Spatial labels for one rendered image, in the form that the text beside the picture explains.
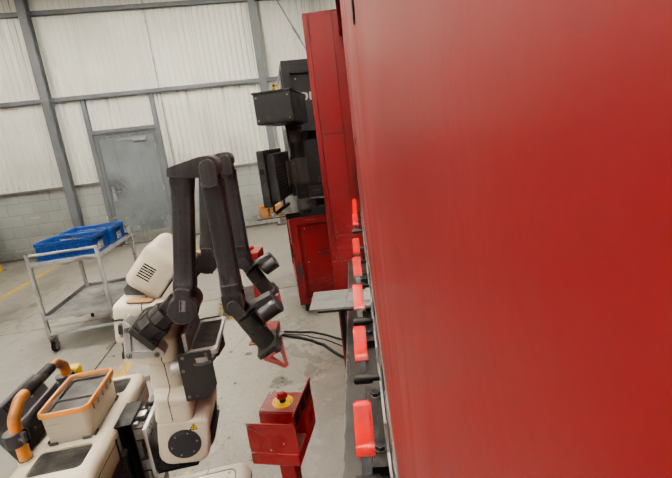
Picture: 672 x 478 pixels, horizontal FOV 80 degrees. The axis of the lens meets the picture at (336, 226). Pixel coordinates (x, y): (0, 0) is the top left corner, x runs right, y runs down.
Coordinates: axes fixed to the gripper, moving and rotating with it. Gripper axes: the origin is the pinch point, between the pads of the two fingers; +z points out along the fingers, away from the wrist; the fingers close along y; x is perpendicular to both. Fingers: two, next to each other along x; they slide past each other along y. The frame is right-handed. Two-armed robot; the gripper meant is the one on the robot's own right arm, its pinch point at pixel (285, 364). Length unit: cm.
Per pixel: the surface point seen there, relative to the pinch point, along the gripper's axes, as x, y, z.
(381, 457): -13.4, -32.4, 17.1
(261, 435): 19.7, 1.1, 15.6
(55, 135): 273, 710, -277
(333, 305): -18.3, 35.2, 8.9
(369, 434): -23, -70, -21
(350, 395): -10.4, -3.6, 18.9
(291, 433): 11.0, -2.3, 18.8
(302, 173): -41, 183, -24
